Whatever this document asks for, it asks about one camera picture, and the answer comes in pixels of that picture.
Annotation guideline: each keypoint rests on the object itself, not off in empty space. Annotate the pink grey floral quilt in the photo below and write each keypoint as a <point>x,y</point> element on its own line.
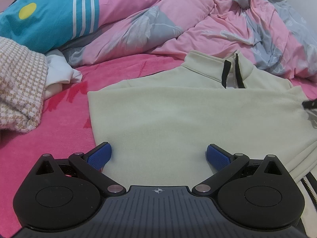
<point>210,24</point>

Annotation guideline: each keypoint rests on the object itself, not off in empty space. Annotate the white garment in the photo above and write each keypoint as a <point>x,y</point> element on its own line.
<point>59,72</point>

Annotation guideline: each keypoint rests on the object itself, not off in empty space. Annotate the beige black-striped zip jacket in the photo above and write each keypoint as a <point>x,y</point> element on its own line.
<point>173,114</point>

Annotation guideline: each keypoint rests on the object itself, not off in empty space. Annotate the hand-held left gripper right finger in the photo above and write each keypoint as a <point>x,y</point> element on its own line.
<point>218,156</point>

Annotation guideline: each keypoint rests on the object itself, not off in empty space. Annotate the beige knit sweater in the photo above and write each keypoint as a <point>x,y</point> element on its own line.
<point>19,84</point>

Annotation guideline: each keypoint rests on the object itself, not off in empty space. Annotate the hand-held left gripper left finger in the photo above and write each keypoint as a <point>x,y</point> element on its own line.
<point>100,155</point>

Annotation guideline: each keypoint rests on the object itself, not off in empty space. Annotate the teal pink printed blanket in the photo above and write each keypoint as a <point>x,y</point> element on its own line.
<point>49,17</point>

